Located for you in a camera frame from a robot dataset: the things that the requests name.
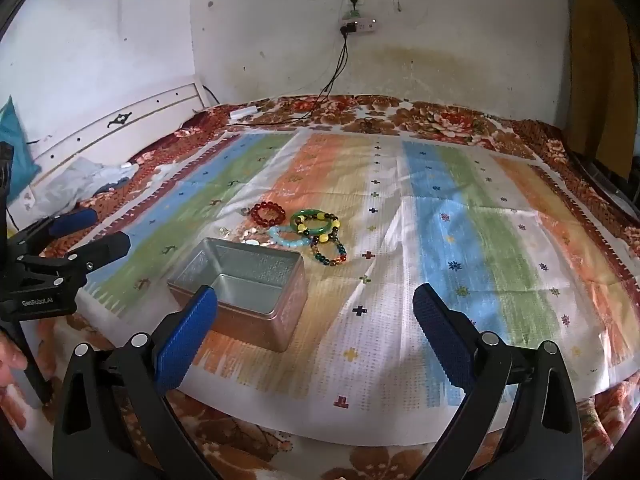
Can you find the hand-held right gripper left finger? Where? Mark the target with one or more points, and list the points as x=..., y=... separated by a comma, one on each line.
x=187, y=340

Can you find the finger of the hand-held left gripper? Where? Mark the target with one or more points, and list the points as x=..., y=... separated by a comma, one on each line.
x=100, y=252
x=75, y=220

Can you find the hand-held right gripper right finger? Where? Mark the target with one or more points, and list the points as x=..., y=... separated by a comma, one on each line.
x=442, y=340

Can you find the silver metal tin box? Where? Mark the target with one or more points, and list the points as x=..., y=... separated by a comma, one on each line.
x=250, y=280

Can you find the green jade bangle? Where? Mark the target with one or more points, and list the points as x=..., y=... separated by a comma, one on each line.
x=297, y=221

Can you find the person's left hand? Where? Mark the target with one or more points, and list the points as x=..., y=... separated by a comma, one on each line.
x=10, y=360

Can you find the grey crumpled clothing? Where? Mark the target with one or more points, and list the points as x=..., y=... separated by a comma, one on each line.
x=75, y=180

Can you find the striped colourful cloth mat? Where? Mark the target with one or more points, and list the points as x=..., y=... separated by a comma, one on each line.
x=360, y=320

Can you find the white bed headboard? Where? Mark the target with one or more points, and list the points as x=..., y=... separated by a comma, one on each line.
x=90, y=132

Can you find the teal pillow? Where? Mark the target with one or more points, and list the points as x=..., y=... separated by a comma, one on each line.
x=15, y=150

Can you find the yellow hanging cloth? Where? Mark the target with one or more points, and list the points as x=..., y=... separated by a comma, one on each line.
x=597, y=70

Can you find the white power strip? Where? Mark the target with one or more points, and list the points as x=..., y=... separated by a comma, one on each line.
x=362, y=25

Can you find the white wall socket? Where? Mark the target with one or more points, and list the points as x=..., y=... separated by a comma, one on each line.
x=353, y=0

